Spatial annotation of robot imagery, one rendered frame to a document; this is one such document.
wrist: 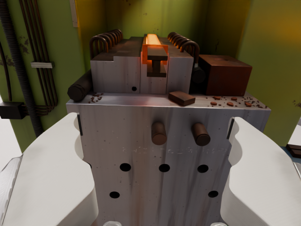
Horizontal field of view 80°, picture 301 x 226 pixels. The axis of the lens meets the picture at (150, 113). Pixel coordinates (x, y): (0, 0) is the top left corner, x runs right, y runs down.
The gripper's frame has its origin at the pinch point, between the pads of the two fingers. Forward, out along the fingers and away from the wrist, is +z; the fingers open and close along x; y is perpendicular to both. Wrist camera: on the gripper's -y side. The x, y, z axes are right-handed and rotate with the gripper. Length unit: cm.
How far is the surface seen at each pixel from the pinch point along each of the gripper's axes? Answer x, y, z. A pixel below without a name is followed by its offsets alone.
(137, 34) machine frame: -5, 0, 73
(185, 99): 6.6, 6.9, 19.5
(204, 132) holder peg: 9.7, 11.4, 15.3
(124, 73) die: -5.1, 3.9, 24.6
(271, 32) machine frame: 30.6, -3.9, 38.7
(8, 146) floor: -122, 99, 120
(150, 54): -0.3, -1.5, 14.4
